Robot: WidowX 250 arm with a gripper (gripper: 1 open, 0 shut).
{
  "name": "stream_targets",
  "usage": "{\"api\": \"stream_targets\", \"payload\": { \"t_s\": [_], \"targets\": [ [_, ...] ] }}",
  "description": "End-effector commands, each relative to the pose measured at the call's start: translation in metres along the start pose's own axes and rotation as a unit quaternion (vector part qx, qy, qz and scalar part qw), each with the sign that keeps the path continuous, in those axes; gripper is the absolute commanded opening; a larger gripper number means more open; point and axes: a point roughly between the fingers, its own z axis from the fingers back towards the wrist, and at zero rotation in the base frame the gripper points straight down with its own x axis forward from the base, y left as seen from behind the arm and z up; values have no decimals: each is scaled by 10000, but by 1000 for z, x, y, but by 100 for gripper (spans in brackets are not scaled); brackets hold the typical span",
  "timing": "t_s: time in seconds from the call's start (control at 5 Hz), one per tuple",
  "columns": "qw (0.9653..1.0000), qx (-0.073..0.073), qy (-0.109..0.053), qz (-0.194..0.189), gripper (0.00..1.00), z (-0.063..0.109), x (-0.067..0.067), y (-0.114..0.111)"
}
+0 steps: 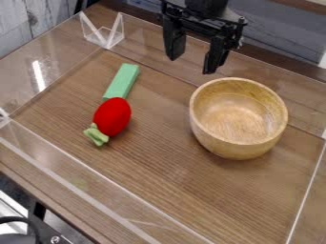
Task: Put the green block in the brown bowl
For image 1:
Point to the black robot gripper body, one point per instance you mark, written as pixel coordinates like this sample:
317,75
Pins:
209,17

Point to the clear acrylic tray wall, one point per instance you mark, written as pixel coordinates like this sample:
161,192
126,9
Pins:
110,214

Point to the green rectangular block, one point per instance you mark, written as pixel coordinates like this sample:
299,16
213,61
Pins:
122,82

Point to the black table leg frame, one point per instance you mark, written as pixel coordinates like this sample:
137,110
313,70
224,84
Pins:
50,236

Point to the brown wooden bowl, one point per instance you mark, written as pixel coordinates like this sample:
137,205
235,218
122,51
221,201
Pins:
239,117

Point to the clear acrylic corner bracket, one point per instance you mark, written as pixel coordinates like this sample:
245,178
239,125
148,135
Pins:
106,37

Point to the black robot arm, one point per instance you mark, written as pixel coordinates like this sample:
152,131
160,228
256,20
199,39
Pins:
212,20

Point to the red plush radish toy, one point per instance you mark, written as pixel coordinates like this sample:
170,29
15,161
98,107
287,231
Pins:
112,118

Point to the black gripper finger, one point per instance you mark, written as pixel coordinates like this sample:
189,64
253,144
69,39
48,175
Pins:
174,37
217,55

